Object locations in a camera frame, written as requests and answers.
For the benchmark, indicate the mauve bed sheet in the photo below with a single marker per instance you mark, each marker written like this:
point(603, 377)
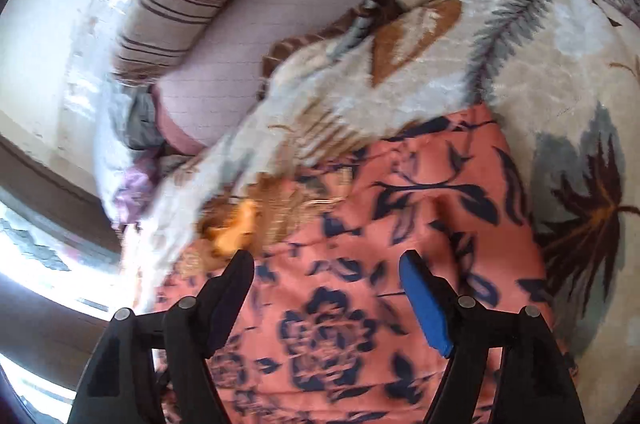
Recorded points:
point(260, 19)

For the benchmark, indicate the light blue pillow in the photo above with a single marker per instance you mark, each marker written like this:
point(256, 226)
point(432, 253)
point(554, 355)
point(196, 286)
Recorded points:
point(112, 124)

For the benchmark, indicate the patterned glass window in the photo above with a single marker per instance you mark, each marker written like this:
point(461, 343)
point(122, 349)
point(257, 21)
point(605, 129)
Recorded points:
point(40, 244)

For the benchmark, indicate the orange floral print garment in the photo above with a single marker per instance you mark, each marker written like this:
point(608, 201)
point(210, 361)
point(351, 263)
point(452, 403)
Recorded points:
point(350, 264)

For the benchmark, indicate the purple patterned cloth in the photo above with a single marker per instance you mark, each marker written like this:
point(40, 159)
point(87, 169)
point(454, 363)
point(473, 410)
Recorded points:
point(132, 186)

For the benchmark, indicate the grey cloth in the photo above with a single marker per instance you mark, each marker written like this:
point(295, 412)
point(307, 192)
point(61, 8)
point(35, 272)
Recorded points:
point(142, 121)

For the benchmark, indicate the cream leaf print blanket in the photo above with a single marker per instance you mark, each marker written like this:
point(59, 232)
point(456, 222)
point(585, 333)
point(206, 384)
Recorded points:
point(450, 69)

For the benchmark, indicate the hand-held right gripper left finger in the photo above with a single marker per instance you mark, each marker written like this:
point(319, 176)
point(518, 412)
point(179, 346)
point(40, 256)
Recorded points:
point(222, 314)

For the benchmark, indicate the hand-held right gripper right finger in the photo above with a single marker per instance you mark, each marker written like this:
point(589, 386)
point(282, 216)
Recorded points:
point(425, 304)

